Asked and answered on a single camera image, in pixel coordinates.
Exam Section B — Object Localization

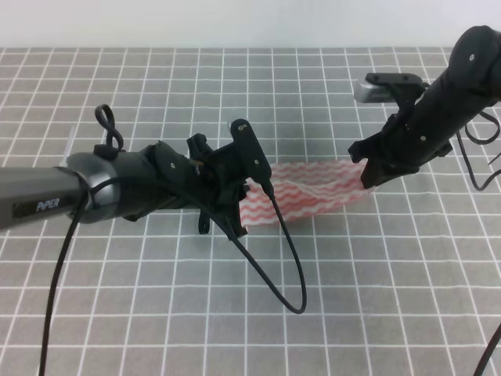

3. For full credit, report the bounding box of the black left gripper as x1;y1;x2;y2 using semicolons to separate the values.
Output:
156;133;250;240

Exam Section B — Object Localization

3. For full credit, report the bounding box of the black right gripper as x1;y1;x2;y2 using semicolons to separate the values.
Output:
348;114;452;189

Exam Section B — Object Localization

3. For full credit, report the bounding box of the pink white wavy towel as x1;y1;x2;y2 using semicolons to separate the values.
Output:
240;160;373;227

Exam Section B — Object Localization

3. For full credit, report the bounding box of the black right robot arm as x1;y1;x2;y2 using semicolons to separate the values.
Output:
348;26;500;188

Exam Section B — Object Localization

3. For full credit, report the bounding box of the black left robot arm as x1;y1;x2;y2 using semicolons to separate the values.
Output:
1;141;247;237

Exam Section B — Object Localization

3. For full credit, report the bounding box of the grey checked tablecloth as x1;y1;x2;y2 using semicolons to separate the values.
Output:
1;47;500;375

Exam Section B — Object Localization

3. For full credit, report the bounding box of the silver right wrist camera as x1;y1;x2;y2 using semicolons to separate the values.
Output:
353;80;395;104

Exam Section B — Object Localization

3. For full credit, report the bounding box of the black right camera cable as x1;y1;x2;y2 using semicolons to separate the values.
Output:
453;109;501;376

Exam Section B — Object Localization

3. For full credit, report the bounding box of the black camera cable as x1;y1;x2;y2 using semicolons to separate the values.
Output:
453;109;501;376
38;104;307;376

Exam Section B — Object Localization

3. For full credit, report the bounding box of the black left camera cable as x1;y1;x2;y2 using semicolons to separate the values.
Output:
38;104;307;376

